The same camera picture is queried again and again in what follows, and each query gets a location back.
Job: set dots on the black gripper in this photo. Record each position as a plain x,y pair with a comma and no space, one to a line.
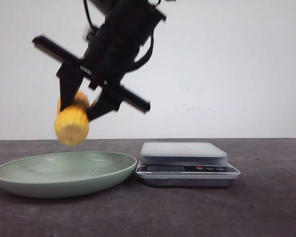
110,54

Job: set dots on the yellow corn cob piece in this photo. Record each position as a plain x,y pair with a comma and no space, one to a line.
72,123

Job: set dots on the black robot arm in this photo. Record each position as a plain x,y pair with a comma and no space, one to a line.
131,13

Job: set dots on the pale green plate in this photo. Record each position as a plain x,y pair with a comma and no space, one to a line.
65,175

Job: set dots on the silver digital kitchen scale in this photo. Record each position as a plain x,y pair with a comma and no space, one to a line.
185,164

